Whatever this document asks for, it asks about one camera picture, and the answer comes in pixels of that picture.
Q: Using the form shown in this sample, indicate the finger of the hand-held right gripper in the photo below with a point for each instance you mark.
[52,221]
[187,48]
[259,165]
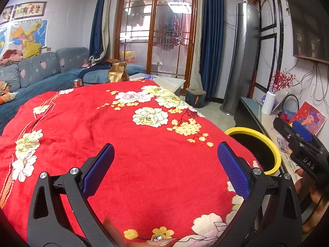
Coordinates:
[302,130]
[282,127]

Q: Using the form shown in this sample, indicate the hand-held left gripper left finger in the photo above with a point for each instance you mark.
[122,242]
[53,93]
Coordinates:
[99,169]

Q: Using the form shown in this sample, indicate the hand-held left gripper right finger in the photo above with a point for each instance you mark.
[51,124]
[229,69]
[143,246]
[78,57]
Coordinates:
[234,171]

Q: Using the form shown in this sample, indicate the black trash bin yellow rim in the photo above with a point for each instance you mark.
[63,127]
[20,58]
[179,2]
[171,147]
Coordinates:
[244,130]

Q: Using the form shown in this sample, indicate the person's right hand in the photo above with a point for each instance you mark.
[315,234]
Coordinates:
[317,203]

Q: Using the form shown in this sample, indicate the person's left hand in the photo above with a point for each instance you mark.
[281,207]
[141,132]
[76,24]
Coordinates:
[115,236]

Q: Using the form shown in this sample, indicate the small red fabric object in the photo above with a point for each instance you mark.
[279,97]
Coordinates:
[284,115]

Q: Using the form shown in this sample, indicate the colourful canvas painting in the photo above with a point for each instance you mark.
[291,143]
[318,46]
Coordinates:
[308,118]

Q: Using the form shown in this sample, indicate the clear bead organizer box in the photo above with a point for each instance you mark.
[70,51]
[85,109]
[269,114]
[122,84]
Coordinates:
[284,144]

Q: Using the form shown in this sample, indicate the white vase red flowers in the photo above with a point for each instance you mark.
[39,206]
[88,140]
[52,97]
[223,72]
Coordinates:
[280,103]

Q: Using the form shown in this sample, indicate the white ribbed vase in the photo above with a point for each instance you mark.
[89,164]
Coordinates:
[268,104]

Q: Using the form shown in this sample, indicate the red floral blanket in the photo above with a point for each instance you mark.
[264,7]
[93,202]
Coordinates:
[141,159]

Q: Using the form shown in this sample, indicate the red berry branches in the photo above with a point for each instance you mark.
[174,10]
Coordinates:
[281,81]

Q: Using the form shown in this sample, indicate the silver tower air conditioner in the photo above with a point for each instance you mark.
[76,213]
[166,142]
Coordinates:
[241,61]

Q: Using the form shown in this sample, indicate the blue storage stool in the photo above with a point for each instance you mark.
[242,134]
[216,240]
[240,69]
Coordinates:
[195,97]

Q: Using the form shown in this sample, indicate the red can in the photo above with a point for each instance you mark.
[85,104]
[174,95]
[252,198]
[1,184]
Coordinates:
[78,82]

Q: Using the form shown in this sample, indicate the gold paper bag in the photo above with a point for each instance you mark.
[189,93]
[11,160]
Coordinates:
[118,72]

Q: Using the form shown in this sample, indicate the dark blue garment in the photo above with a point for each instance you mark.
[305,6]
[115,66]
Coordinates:
[99,66]

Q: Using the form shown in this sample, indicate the blue white plastic packet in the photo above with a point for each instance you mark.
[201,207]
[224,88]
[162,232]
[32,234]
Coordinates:
[148,77]

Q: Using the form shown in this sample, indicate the grey white coffee table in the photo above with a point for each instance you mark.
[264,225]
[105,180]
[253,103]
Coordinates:
[167,83]

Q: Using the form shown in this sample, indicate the beige curtain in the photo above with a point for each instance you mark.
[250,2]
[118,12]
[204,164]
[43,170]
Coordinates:
[108,20]
[196,56]

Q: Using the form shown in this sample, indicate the blue curtain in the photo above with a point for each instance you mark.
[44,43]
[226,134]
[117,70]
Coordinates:
[212,41]
[97,23]

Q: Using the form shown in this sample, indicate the yellow cardboard box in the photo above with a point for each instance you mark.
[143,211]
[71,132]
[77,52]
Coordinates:
[128,57]

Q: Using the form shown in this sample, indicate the blue grey heart-print sofa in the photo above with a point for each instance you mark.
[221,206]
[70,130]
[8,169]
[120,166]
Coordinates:
[38,69]

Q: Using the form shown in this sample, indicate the small white stool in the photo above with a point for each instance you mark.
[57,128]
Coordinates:
[157,67]

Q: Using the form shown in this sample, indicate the colourful patterned quilt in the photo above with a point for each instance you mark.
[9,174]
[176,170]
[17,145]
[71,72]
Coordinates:
[6,92]

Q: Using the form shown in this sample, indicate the yellow pillow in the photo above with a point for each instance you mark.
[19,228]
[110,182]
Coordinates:
[32,50]

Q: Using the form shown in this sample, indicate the hanging patterned garment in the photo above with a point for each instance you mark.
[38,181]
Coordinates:
[171,37]

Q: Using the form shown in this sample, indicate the pile of pink clothes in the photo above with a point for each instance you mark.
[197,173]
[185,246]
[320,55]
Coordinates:
[10,56]

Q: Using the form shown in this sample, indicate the wooden sliding glass door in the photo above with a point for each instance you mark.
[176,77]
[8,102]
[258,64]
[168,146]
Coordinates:
[151,30]

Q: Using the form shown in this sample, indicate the colourful country map poster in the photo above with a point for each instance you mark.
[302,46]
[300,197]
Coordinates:
[29,33]

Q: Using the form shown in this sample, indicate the hanging dark coat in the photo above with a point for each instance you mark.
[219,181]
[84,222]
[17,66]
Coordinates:
[136,15]

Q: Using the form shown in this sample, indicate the world map poster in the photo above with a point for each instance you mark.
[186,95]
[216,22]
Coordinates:
[3,42]

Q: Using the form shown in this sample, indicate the framed calligraphy picture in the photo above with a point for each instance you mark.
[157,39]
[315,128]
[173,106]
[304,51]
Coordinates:
[29,10]
[6,14]

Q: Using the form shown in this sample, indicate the wall-mounted television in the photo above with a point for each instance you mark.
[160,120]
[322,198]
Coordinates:
[308,23]

